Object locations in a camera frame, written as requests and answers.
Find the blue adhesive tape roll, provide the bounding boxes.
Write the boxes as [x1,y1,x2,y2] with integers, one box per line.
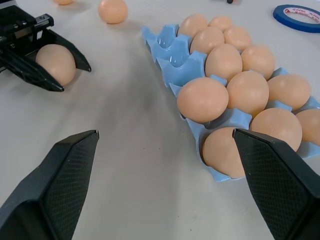
[272,4,320,34]

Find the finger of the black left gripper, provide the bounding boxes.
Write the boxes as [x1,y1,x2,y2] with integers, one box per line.
[0,45,65,93]
[33,29,92,74]

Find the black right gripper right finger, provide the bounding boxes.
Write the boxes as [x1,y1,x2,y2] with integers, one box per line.
[232,127,320,240]

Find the light blue plastic egg tray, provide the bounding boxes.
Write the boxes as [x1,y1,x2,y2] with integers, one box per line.
[141,23,320,183]

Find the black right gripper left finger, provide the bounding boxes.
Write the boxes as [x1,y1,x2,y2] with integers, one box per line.
[0,129,100,240]

